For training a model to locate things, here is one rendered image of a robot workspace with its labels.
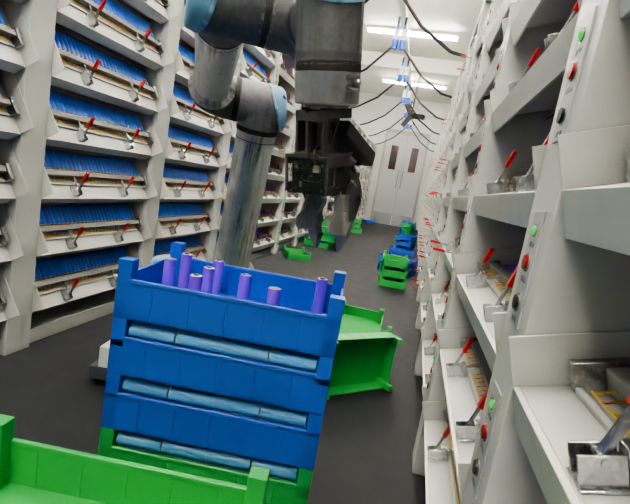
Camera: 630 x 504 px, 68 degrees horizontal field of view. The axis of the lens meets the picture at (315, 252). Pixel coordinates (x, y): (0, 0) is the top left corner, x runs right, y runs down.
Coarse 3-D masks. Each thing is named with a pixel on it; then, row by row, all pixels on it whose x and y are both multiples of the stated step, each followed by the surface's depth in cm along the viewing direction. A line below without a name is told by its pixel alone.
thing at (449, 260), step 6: (444, 234) 180; (450, 234) 180; (456, 234) 179; (444, 240) 181; (450, 240) 180; (456, 240) 178; (444, 246) 180; (444, 252) 164; (456, 252) 122; (444, 258) 169; (450, 258) 143; (450, 264) 134; (450, 270) 137
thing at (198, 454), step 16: (128, 432) 66; (144, 448) 65; (160, 448) 65; (176, 448) 65; (192, 448) 65; (224, 464) 64; (240, 464) 64; (256, 464) 64; (272, 464) 64; (288, 480) 65
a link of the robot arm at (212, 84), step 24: (192, 0) 64; (216, 0) 64; (240, 0) 65; (264, 0) 66; (192, 24) 67; (216, 24) 67; (240, 24) 67; (264, 24) 67; (216, 48) 75; (240, 48) 80; (192, 72) 115; (216, 72) 89; (192, 96) 115; (216, 96) 109
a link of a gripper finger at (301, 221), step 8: (312, 200) 71; (320, 200) 71; (304, 208) 70; (312, 208) 72; (320, 208) 72; (296, 216) 69; (304, 216) 71; (312, 216) 72; (320, 216) 73; (296, 224) 70; (304, 224) 71; (312, 224) 73; (320, 224) 73; (312, 232) 73; (320, 232) 74; (312, 240) 74; (320, 240) 74
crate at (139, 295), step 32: (128, 288) 61; (160, 288) 61; (224, 288) 80; (256, 288) 80; (288, 288) 80; (160, 320) 61; (192, 320) 61; (224, 320) 61; (256, 320) 60; (288, 320) 60; (320, 320) 60; (320, 352) 60
